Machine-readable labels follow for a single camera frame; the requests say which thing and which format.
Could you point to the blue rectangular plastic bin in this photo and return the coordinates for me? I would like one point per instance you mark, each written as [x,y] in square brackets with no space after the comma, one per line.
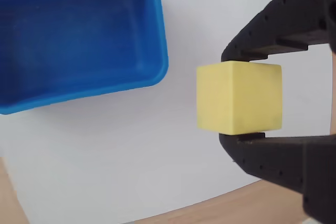
[78,40]

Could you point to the yellow cube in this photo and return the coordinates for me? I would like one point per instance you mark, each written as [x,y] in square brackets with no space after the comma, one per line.
[236,98]

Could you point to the white table mat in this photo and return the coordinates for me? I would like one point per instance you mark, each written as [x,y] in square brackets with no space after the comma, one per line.
[105,155]

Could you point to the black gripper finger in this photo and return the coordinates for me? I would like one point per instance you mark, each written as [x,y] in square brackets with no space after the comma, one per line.
[294,16]
[288,161]

